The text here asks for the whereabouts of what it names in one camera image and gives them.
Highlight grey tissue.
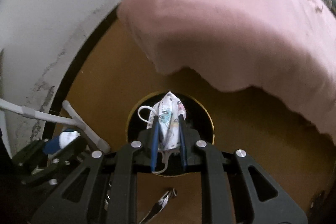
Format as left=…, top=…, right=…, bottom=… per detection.
left=59, top=131, right=80, bottom=149

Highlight white rack legs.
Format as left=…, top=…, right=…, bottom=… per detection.
left=1, top=99, right=110, bottom=158

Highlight pink bed blanket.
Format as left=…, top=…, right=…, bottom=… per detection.
left=117, top=0, right=335, bottom=137

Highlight patterned face mask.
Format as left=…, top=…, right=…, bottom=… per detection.
left=137, top=92, right=186, bottom=174

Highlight black round trash bin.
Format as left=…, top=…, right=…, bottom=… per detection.
left=126, top=90, right=215, bottom=177

